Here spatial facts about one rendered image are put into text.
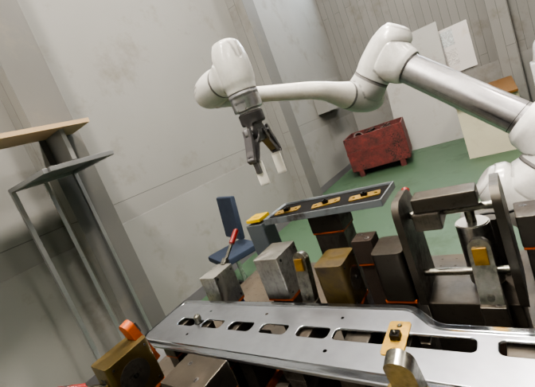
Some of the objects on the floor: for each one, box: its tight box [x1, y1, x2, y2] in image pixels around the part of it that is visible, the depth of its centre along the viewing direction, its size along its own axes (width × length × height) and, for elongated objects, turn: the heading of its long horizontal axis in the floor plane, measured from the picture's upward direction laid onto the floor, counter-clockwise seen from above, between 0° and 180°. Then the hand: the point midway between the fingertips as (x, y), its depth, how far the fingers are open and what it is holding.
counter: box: [455, 76, 520, 159], centre depth 525 cm, size 71×221×78 cm, turn 30°
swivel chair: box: [209, 196, 256, 284], centre depth 323 cm, size 56×53×96 cm
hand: (273, 174), depth 101 cm, fingers open, 13 cm apart
